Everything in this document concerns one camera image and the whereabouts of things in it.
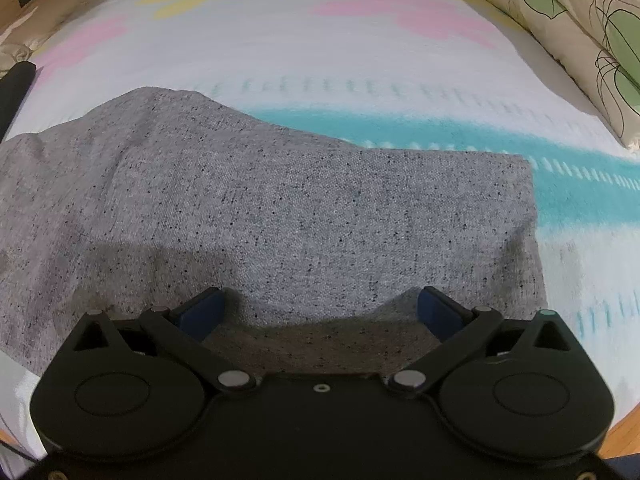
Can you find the black cloth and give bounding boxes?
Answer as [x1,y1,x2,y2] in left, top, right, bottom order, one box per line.
[0,60,37,143]

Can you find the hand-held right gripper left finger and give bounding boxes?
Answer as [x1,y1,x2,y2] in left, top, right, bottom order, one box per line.
[50,287,259,397]

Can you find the person's right leg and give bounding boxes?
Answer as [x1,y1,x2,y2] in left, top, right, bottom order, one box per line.
[602,452,640,480]

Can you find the floral printed blanket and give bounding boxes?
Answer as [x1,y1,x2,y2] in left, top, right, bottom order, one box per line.
[0,0,640,466]

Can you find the cream quilt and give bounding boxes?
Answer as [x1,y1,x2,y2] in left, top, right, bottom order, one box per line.
[0,7,56,73]

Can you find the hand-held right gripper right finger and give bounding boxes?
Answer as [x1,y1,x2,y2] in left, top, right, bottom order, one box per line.
[385,286,594,397]

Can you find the grey pants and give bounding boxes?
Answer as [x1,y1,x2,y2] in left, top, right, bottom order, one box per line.
[0,86,551,381]

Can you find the black cable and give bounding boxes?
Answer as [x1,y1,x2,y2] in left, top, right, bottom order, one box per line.
[0,439,42,462]

